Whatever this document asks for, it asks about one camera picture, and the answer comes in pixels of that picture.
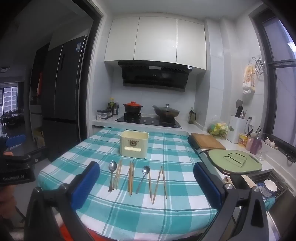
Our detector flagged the dark framed window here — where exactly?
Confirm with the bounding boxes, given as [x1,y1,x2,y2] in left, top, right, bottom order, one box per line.
[248,9,296,149]

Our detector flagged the yellow printed cup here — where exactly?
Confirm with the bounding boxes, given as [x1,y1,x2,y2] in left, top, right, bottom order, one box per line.
[238,133,249,147]

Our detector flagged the wok with glass lid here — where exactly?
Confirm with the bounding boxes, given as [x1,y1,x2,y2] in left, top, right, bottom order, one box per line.
[152,104,180,118]

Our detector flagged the kitchen sink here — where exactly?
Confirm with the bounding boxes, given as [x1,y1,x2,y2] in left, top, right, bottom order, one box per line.
[242,169,296,232]

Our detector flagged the cream utensil holder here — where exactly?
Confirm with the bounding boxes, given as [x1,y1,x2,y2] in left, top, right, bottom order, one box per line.
[120,130,149,159]

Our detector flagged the blue and white bowl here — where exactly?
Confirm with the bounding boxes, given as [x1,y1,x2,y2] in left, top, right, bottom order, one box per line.
[264,179,277,197]

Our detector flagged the red hanging cloth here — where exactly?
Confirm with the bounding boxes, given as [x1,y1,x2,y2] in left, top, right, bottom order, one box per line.
[36,72,43,96]

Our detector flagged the dark refrigerator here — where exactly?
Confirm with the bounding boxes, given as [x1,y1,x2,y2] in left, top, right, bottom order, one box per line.
[42,35,88,163]

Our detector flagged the row of spice jars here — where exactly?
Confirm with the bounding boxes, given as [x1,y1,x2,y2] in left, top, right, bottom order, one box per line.
[97,109,114,120]

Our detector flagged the garlic bulbs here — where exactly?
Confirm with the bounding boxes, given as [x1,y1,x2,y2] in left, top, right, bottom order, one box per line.
[265,137,279,149]

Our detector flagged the metal spoon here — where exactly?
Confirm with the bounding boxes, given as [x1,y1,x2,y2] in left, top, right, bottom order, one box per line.
[108,160,117,193]
[135,166,150,194]

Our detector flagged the hanging printed packet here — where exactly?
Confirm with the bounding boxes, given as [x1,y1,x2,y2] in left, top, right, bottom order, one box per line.
[242,65,257,94]

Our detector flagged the plastic bag of sponges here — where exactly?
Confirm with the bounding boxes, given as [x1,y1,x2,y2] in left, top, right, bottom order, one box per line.
[207,122,228,139]

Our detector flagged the black spatula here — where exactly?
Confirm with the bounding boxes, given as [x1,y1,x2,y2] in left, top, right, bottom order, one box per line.
[235,99,243,117]

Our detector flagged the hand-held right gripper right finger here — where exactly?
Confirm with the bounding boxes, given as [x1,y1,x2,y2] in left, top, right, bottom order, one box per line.
[193,162,274,241]

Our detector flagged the black clay pot red lid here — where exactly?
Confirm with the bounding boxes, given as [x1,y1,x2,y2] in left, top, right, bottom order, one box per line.
[123,101,143,114]

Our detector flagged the purple cup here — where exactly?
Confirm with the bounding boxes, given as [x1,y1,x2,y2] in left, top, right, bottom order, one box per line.
[250,137,263,155]

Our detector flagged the teal checked tablecloth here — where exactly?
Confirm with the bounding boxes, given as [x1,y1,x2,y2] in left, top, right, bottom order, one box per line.
[37,127,219,241]

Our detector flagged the brown water pitcher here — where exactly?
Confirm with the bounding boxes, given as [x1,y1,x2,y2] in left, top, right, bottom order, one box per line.
[187,107,197,124]

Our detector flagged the white knife block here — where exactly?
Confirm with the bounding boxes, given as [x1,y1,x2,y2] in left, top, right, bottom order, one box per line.
[228,115,248,143]

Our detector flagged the black tray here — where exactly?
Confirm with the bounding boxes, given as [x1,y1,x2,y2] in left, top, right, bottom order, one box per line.
[188,135,201,150]

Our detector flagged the black range hood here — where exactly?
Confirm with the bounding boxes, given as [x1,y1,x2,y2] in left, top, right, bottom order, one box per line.
[118,61,193,93]

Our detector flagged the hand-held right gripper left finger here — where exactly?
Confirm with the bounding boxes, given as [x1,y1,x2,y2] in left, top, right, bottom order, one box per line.
[24,161,101,241]

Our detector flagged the wooden cutting board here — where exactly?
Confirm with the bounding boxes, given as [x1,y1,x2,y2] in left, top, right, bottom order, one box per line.
[191,133,226,150]

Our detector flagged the white wall cabinet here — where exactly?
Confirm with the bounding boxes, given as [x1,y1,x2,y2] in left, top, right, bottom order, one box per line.
[104,16,207,70]

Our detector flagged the black gas hob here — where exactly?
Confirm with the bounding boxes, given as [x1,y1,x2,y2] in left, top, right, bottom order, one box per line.
[115,113,182,128]

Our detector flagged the cardboard box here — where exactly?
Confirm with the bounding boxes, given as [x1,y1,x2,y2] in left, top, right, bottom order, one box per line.
[33,128,45,149]

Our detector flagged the hanging metal trivet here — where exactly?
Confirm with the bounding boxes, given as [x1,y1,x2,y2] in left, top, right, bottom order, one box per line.
[253,57,265,76]

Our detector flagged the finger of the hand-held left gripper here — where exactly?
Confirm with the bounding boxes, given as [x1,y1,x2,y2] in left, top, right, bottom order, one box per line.
[5,148,45,164]
[6,134,26,147]

